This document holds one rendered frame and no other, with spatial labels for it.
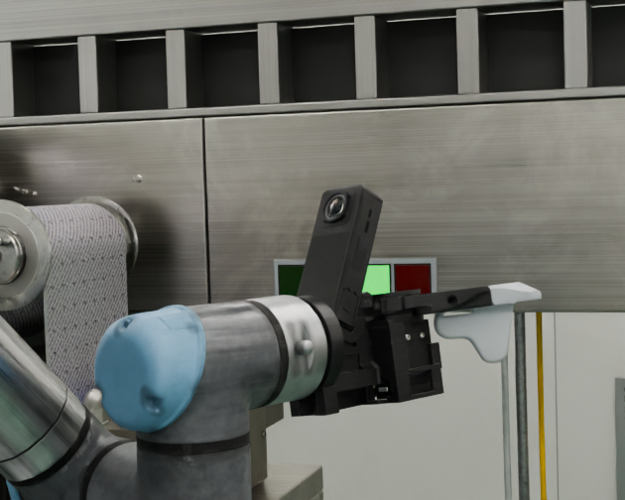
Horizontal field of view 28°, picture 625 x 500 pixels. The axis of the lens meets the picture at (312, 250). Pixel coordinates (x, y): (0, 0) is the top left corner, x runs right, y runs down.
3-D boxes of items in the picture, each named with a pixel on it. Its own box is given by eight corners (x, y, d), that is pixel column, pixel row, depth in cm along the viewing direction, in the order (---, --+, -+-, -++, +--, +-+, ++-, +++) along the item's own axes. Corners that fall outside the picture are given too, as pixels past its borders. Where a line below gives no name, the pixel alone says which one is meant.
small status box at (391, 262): (274, 306, 188) (273, 259, 188) (276, 305, 189) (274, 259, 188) (437, 306, 180) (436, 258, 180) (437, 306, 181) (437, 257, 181)
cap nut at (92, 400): (75, 426, 161) (73, 391, 160) (88, 420, 164) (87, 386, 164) (100, 427, 159) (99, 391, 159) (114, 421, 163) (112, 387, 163)
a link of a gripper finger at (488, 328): (547, 354, 98) (434, 369, 96) (537, 279, 98) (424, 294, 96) (561, 355, 95) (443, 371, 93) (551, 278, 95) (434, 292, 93)
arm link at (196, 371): (87, 437, 81) (82, 308, 81) (215, 413, 89) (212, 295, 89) (162, 454, 76) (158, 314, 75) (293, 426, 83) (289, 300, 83)
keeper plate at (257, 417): (229, 493, 171) (226, 415, 171) (254, 476, 181) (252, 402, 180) (246, 494, 170) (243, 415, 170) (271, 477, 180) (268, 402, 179)
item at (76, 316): (49, 428, 165) (43, 289, 164) (128, 397, 187) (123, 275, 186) (52, 428, 164) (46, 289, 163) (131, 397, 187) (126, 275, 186)
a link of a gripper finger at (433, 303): (480, 310, 97) (372, 322, 96) (477, 287, 97) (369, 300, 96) (498, 308, 93) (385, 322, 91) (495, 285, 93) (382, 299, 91)
